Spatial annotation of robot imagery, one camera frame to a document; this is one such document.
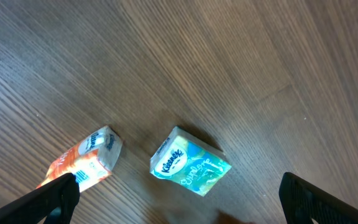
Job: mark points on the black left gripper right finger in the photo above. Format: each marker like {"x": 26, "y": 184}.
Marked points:
{"x": 303, "y": 202}

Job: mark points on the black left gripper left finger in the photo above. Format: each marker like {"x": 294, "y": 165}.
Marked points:
{"x": 51, "y": 203}

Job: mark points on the orange white small box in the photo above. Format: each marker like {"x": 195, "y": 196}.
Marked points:
{"x": 90, "y": 161}

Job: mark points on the teal white small box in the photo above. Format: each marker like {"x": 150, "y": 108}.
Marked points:
{"x": 188, "y": 161}

